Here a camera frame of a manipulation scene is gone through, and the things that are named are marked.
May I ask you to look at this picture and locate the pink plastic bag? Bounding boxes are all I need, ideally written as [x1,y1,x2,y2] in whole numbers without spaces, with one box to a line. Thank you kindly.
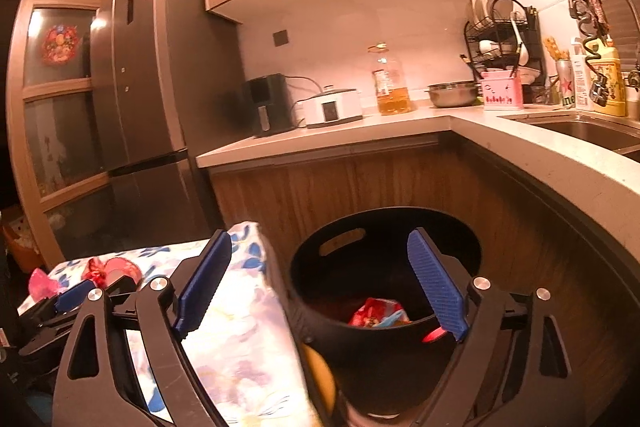
[27,267,63,298]

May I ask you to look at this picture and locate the grey refrigerator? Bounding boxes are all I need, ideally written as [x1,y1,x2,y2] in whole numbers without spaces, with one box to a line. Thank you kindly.
[90,0,246,253]

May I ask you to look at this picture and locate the black air fryer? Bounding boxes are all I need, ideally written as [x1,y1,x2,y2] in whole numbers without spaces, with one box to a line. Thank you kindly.
[243,74,297,138]

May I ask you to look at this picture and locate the white bottle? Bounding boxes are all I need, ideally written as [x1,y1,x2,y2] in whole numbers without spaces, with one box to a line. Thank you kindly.
[570,38,596,112]

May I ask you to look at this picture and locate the red wrapper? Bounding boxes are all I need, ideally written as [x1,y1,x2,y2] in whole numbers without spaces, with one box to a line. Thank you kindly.
[348,298,411,329]

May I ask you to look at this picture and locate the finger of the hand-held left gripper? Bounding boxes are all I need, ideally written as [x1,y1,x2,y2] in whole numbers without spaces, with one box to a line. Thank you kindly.
[19,281,97,335]
[102,276,141,303]

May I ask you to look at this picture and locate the white electric cooker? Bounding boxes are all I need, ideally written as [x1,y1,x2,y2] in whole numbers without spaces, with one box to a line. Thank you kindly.
[302,86,364,129]

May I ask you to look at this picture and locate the red paper cup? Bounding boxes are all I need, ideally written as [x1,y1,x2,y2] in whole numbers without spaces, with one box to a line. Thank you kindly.
[105,258,143,283]

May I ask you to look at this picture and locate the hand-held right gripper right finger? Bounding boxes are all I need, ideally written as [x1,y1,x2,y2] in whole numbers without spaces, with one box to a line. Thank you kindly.
[407,228,573,427]

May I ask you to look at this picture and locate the yellow round object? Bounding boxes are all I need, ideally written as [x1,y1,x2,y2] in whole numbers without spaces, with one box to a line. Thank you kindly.
[305,347,336,413]

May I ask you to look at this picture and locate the steel bowl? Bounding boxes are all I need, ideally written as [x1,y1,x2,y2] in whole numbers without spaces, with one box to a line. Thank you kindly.
[425,80,480,108]

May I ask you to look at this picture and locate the wooden glass partition door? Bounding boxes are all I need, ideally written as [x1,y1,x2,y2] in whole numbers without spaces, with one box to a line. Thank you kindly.
[5,0,126,268]

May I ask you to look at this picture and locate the steel sink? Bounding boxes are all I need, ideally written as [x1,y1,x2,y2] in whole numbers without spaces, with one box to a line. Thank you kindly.
[505,114,640,155]

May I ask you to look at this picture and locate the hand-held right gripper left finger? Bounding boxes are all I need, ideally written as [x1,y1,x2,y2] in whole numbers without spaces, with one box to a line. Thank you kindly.
[52,229,233,427]

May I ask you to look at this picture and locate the beer can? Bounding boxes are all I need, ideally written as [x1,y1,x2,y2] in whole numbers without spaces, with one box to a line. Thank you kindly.
[555,59,576,108]

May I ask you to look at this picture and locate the cooking oil bottle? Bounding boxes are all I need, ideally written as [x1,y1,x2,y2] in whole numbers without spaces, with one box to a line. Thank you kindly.
[368,42,412,116]

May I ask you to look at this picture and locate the black dish rack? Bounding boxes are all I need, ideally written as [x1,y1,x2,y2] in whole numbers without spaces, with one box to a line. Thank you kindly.
[463,0,547,105]

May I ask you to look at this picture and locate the wooden base cabinets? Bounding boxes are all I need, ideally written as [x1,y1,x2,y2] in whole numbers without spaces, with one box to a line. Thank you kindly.
[207,127,640,408]

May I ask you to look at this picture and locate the red flower window sticker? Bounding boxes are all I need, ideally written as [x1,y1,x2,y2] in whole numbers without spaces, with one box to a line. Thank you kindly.
[42,24,78,66]

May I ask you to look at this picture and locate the yellow detergent bottle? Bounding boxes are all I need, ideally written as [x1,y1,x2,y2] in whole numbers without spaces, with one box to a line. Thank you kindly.
[592,44,627,116]

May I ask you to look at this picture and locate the blue floral tablecloth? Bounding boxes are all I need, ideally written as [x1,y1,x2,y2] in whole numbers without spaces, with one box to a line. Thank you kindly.
[47,221,321,427]

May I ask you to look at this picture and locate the black trash bin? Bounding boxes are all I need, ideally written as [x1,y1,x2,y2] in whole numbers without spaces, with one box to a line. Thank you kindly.
[289,206,483,418]

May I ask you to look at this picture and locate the white ladle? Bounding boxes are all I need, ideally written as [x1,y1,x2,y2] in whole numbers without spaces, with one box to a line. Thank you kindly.
[510,17,531,72]

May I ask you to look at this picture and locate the black power cable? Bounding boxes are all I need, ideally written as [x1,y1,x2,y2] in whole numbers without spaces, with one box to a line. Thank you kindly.
[285,77,326,100]

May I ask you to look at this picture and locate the kitchen counter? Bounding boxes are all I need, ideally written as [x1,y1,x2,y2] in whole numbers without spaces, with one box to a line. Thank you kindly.
[196,104,640,258]

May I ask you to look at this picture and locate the pink utensil holder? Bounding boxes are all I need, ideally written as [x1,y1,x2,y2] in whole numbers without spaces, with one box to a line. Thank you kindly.
[481,72,524,111]

